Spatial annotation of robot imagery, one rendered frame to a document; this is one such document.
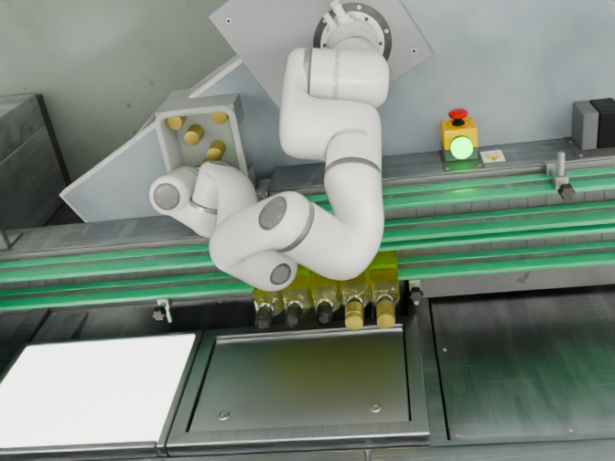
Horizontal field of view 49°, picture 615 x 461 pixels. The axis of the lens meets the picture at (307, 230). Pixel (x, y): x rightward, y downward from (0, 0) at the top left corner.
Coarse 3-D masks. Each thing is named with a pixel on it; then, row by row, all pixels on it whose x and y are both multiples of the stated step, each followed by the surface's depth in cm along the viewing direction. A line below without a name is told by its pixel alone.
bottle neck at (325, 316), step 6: (324, 300) 130; (318, 306) 129; (324, 306) 128; (330, 306) 129; (318, 312) 127; (324, 312) 127; (330, 312) 128; (318, 318) 128; (324, 318) 129; (330, 318) 127; (318, 324) 127; (324, 324) 127
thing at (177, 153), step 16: (176, 112) 141; (192, 112) 141; (208, 112) 141; (224, 112) 140; (160, 128) 143; (208, 128) 150; (224, 128) 150; (160, 144) 145; (176, 144) 151; (208, 144) 152; (240, 144) 144; (176, 160) 150; (192, 160) 154; (224, 160) 153; (240, 160) 145
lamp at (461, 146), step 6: (456, 138) 140; (462, 138) 139; (468, 138) 140; (450, 144) 141; (456, 144) 139; (462, 144) 139; (468, 144) 139; (456, 150) 139; (462, 150) 139; (468, 150) 139; (456, 156) 140; (462, 156) 140
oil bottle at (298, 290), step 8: (304, 272) 137; (296, 280) 135; (304, 280) 135; (288, 288) 133; (296, 288) 132; (304, 288) 132; (288, 296) 131; (296, 296) 131; (304, 296) 131; (304, 304) 132; (304, 312) 133
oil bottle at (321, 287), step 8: (312, 272) 138; (312, 280) 135; (320, 280) 134; (328, 280) 134; (336, 280) 133; (312, 288) 132; (320, 288) 132; (328, 288) 131; (336, 288) 131; (312, 296) 132; (320, 296) 131; (328, 296) 131; (336, 296) 131; (312, 304) 133; (336, 304) 131
